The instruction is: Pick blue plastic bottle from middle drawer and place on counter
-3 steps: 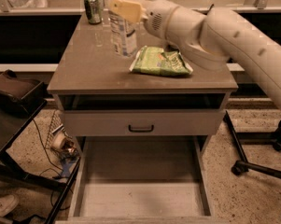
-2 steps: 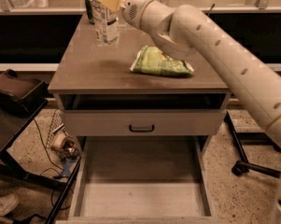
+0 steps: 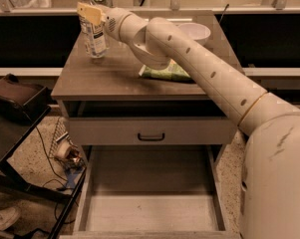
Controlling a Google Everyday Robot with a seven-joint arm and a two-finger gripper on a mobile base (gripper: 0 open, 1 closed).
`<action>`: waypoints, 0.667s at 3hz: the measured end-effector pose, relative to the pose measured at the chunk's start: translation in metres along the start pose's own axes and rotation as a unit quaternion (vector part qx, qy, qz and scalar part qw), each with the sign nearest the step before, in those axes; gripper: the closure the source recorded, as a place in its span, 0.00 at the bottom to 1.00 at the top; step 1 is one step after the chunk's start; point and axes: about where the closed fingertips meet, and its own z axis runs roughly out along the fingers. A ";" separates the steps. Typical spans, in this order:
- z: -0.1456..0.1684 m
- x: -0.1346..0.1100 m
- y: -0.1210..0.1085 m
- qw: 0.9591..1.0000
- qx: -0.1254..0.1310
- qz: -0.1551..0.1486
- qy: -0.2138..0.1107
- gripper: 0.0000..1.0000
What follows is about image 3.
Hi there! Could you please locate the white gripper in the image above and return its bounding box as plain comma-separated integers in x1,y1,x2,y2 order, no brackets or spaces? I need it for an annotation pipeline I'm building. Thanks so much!
77,2,131,42

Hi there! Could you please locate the green snack bag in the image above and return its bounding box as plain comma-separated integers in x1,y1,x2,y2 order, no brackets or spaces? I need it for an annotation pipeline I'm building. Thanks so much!
139,60,192,82

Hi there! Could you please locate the white sneaker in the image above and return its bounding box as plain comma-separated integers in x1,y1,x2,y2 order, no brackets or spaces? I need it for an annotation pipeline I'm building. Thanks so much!
0,207,21,231

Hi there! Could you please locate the grey cabinet with countertop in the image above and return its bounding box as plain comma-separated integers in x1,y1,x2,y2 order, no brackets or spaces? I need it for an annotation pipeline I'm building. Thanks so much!
51,10,255,166

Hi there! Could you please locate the dark brown case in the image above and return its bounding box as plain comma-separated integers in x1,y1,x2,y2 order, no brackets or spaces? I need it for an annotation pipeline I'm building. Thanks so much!
0,74,48,123

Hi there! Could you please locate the black cable on floor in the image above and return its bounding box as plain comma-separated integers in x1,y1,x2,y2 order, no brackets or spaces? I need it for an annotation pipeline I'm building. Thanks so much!
24,113,79,226

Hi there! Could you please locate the open middle drawer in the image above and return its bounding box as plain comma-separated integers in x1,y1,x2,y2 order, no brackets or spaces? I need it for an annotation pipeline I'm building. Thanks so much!
60,146,240,239

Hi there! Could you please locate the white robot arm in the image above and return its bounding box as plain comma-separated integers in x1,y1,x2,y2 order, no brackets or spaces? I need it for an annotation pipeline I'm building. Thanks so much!
77,3,300,239

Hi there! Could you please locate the closed upper drawer with handle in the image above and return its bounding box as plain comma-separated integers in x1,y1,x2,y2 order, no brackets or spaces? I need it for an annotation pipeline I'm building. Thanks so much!
64,118,237,145

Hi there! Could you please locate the black side cart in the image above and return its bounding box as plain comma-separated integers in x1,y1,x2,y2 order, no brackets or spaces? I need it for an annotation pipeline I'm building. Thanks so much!
0,113,85,239

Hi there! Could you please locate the clear plastic bottle white cap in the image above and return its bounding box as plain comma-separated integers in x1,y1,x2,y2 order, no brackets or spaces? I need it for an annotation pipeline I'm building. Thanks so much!
79,0,107,59

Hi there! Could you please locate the white ceramic bowl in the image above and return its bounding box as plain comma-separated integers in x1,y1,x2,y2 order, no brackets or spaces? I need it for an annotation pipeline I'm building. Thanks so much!
178,23,211,46

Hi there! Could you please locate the white tape roll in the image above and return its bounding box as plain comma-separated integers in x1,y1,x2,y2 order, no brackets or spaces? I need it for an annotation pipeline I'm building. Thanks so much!
55,141,72,159

